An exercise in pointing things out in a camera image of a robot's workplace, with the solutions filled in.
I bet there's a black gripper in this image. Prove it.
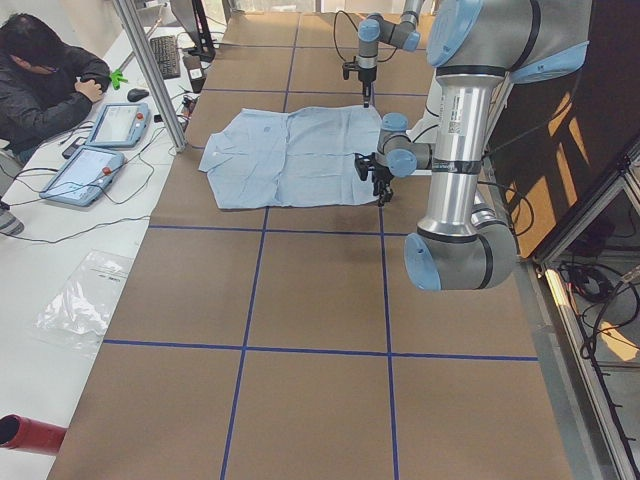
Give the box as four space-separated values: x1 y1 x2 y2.
372 167 394 206
361 79 374 108

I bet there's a light blue button shirt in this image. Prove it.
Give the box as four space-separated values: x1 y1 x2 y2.
199 106 381 209

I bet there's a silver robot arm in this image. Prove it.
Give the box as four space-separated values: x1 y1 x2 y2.
354 0 424 108
404 1 592 291

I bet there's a white central mounting column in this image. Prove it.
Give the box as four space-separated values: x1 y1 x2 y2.
408 78 442 145

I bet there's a small black box with label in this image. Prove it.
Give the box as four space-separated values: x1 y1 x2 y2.
183 55 206 93

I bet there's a black orange adapter box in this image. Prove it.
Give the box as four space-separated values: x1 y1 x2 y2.
181 95 197 117

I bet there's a black keyboard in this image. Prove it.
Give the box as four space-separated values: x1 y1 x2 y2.
149 35 181 79

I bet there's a black computer mouse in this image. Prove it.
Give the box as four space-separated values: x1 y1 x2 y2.
126 88 149 103

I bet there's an upper blue teach pendant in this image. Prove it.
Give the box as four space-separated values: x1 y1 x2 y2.
85 102 150 149

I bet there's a blue teach pendant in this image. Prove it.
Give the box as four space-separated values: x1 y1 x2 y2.
39 146 125 207
85 102 150 149

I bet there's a green plastic toy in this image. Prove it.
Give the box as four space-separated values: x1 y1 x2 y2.
109 69 128 90

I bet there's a lower blue teach pendant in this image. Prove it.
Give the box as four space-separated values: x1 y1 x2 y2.
39 146 125 207

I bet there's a seated person black jacket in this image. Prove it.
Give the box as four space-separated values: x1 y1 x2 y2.
1 13 111 165

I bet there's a clear plastic bag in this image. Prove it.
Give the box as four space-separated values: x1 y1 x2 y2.
32 250 133 358

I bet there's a red cylinder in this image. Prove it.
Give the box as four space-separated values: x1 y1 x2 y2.
1 414 67 456

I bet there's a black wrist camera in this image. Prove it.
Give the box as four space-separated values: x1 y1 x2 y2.
354 153 375 181
342 58 359 80

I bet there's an aluminium frame post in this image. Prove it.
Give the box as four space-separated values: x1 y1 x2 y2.
113 0 187 153

